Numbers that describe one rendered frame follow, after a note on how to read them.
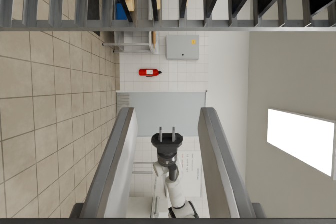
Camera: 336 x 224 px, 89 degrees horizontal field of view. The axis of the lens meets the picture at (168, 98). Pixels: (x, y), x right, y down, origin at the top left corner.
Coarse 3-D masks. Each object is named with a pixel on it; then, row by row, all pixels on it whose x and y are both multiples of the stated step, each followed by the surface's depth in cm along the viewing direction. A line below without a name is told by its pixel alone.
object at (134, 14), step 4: (136, 0) 62; (136, 4) 62; (136, 8) 62; (132, 12) 62; (136, 12) 62; (132, 16) 62; (136, 16) 62; (136, 20) 61; (128, 24) 60; (132, 24) 61; (136, 24) 61
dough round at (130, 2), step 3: (126, 0) 54; (129, 0) 54; (132, 0) 56; (126, 3) 55; (129, 3) 55; (132, 3) 56; (129, 6) 55; (132, 6) 56; (129, 9) 56; (132, 9) 57
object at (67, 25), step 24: (48, 24) 62; (72, 24) 62; (96, 24) 62; (120, 24) 62; (144, 24) 62; (168, 24) 62; (192, 24) 62; (216, 24) 62; (240, 24) 62; (264, 24) 62; (288, 24) 62
